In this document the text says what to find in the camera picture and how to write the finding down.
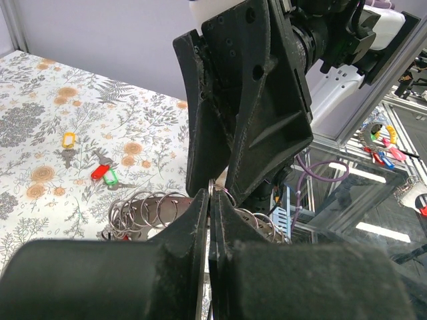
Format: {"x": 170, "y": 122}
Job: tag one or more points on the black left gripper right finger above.
{"x": 252, "y": 278}

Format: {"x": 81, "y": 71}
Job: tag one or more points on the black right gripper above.
{"x": 278, "y": 46}

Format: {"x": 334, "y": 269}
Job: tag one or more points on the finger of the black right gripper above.
{"x": 210, "y": 67}

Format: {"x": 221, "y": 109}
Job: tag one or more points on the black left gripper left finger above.
{"x": 161, "y": 278}

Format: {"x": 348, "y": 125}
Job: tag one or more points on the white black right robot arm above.
{"x": 361, "y": 36}

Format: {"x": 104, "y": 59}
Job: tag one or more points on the spare keyring with coloured tags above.
{"x": 379, "y": 138}

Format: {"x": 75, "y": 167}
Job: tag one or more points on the green tag key set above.
{"x": 113, "y": 183}

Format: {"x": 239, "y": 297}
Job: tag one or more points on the floral tablecloth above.
{"x": 145, "y": 134}

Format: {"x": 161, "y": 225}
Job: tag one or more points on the yellow tag key set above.
{"x": 68, "y": 144}

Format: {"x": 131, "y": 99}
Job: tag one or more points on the blue slotted cable duct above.
{"x": 282, "y": 221}

